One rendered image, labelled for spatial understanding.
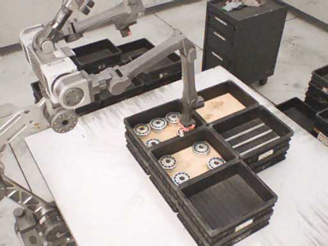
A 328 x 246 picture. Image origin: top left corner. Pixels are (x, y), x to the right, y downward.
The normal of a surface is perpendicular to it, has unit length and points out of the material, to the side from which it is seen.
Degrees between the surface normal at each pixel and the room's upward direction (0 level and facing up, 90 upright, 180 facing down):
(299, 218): 0
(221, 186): 0
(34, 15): 90
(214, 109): 0
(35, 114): 90
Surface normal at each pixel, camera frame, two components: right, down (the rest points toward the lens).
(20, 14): 0.53, 0.57
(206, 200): 0.00, -0.74
